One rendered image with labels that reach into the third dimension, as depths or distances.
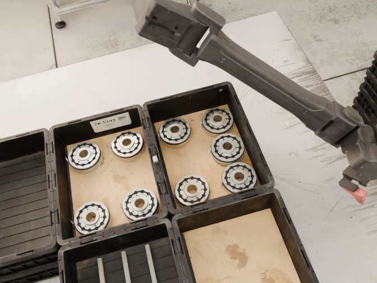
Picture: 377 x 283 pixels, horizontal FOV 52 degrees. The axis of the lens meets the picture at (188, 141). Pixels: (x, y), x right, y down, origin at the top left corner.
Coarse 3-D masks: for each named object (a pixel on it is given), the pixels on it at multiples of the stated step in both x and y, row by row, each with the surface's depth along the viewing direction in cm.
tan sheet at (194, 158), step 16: (192, 128) 128; (160, 144) 126; (192, 144) 125; (208, 144) 124; (176, 160) 122; (192, 160) 122; (208, 160) 121; (176, 176) 119; (208, 176) 118; (256, 176) 117; (192, 192) 115; (224, 192) 115
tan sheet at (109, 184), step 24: (72, 144) 128; (96, 144) 128; (72, 168) 123; (96, 168) 123; (120, 168) 122; (144, 168) 121; (72, 192) 119; (96, 192) 118; (120, 192) 117; (120, 216) 113
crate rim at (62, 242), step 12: (120, 108) 122; (132, 108) 122; (72, 120) 121; (84, 120) 121; (144, 120) 119; (144, 132) 117; (156, 168) 109; (156, 180) 107; (60, 216) 104; (156, 216) 102; (168, 216) 104; (60, 228) 102; (108, 228) 101; (120, 228) 101; (60, 240) 100; (72, 240) 100
